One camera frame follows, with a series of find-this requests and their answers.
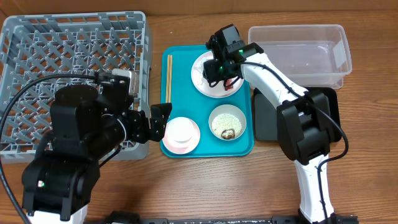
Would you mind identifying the grey plastic dish rack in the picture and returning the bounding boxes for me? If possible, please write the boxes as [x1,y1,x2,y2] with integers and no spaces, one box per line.
[1,11,152,164]

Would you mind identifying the white ceramic cup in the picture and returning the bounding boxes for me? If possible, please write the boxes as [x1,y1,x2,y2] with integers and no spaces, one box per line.
[167,117,193,143]

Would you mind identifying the grey-green ceramic bowl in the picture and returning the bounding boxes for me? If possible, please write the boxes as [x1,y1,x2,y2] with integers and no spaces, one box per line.
[208,105,247,141]

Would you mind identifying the small pink saucer plate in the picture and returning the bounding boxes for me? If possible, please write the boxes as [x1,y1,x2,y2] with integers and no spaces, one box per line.
[162,119,200,155]

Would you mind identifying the red snack wrapper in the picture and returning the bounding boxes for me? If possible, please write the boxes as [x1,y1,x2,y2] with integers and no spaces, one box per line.
[224,79,233,91]

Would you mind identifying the large white round plate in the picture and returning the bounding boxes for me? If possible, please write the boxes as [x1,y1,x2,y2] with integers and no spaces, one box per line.
[191,51,244,98]

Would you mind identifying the left wooden chopstick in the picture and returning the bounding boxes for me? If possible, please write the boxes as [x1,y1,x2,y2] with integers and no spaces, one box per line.
[165,55,172,103]

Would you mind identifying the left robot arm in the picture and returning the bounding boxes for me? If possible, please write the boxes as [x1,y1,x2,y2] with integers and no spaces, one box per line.
[22,83,172,223]

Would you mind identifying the clear plastic waste bin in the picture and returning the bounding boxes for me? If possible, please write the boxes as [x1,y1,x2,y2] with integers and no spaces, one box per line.
[248,24,352,89]

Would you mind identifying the wooden chopstick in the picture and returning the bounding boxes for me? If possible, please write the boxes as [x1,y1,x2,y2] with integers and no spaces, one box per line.
[165,55,172,103]
[167,55,173,103]

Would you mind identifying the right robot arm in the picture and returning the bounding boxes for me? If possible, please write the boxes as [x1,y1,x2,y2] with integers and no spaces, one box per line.
[203,34,339,223]

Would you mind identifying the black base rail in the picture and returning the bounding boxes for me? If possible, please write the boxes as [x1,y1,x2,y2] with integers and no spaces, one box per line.
[83,210,360,224]

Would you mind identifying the white rice grains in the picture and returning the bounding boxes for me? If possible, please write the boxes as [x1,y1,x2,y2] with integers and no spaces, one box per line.
[211,113,242,139]

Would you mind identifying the black rectangular tray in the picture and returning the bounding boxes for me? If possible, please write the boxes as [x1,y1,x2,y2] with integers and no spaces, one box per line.
[252,87,341,141]

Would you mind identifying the teal plastic tray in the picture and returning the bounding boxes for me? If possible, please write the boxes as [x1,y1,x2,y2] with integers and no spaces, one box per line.
[160,45,254,158]

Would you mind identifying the right wooden chopstick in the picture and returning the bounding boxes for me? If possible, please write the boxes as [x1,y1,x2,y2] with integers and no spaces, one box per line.
[167,55,173,103]

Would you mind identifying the brown food scrap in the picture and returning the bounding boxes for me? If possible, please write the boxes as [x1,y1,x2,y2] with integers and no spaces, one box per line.
[221,129,236,139]

